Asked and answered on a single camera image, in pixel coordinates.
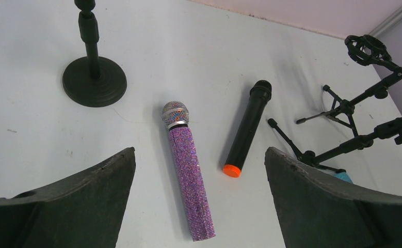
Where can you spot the black small tripod stand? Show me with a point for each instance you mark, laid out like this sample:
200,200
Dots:
383,131

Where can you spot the teal blue microphone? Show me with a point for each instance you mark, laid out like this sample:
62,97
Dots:
343,176

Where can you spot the purple glitter microphone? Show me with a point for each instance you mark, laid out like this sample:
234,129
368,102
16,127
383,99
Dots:
175,116

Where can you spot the black microphone orange cap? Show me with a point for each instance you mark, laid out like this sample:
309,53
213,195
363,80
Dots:
260,94

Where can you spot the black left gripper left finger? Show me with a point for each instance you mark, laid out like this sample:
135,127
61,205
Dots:
83,210

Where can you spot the black shock-mount tripod stand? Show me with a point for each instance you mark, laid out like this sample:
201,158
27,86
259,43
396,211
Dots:
365,50

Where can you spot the black round-base mic stand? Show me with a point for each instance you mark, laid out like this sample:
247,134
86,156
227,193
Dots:
92,81

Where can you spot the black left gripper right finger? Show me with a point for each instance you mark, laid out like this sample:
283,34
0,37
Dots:
316,209

